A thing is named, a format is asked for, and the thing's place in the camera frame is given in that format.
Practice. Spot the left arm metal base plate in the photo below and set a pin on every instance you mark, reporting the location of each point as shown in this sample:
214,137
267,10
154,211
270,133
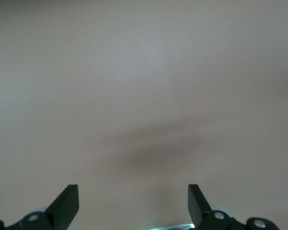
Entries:
177,226

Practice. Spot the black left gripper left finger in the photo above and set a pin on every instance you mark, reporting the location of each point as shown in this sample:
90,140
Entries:
62,210

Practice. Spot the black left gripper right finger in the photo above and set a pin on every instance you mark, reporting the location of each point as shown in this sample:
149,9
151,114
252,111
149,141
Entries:
198,208

